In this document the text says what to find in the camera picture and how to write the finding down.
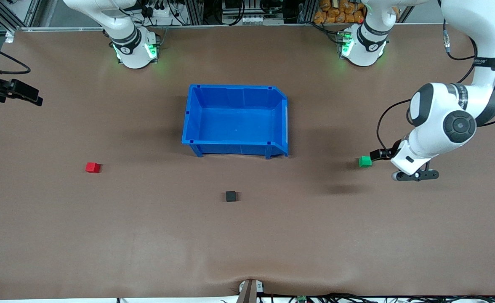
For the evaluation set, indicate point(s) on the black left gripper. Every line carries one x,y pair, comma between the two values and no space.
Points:
392,152

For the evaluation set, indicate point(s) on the green cube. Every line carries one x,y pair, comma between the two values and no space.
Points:
365,162

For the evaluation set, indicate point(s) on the red cube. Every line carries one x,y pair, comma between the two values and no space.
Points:
92,167

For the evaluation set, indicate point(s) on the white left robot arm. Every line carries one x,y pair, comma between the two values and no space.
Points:
475,25

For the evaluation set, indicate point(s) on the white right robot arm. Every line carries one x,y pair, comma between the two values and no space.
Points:
125,42

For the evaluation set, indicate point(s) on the black cube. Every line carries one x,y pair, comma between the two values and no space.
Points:
230,196

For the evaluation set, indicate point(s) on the blue plastic storage bin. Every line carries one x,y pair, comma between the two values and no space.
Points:
235,122

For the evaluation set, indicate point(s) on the orange packaged goods pile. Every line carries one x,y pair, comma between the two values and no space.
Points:
338,10

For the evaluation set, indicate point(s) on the white power strip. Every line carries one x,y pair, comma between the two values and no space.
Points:
161,10

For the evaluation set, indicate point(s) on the small green connector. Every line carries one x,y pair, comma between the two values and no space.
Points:
301,299

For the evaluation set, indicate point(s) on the white terminal block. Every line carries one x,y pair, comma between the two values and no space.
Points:
256,19

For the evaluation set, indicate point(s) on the metal table clamp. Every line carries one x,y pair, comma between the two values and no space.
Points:
249,292

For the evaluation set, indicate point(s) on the black box device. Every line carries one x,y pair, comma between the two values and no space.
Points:
232,5

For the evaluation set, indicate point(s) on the white corner bracket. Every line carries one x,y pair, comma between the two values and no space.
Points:
9,37

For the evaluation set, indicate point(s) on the aluminium frame profile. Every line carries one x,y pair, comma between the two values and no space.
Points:
7,12

